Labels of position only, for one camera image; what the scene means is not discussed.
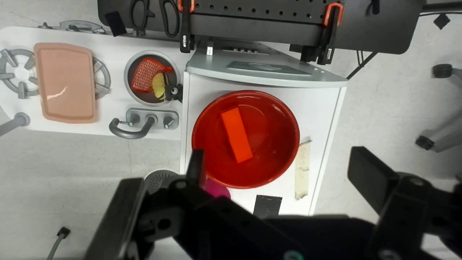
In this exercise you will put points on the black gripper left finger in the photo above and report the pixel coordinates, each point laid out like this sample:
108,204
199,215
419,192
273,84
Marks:
195,168

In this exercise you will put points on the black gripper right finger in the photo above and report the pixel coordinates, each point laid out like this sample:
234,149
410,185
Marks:
372,175

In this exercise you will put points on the orange rectangular block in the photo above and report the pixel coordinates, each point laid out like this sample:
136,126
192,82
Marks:
237,134

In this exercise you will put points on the orange red plastic bowl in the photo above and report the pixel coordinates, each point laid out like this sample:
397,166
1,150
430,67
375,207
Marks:
268,159

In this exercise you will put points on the purple plush toy green leaf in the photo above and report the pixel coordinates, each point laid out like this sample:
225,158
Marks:
216,188

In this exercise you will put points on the grey toy faucet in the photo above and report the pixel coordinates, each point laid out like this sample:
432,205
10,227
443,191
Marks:
144,116

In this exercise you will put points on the white toy cabinet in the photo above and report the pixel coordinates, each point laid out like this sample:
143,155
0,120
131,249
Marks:
318,110

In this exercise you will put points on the yellow toy corn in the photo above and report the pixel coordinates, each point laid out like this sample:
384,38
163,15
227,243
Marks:
159,87

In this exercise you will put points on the white toy sink counter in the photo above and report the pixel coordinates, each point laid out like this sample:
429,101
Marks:
110,48

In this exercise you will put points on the grey toy burner grate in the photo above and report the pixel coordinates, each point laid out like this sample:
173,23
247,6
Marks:
81,23
16,72

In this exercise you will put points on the round grey floor drain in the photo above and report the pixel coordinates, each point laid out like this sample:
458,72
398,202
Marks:
160,179

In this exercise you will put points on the beige masking tape strip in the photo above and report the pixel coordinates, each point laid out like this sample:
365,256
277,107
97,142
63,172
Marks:
303,168

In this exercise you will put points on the grey office chair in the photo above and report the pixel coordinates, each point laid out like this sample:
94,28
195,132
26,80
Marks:
447,134

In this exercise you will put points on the black scissors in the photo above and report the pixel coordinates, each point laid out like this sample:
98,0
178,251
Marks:
170,33

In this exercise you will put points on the pink plastic cutting board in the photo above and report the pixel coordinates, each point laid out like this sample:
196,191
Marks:
66,81

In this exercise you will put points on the small black foam block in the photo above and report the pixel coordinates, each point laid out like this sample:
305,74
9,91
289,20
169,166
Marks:
115,23

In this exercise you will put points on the black perforated mounting board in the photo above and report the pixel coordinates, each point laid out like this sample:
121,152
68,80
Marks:
268,12

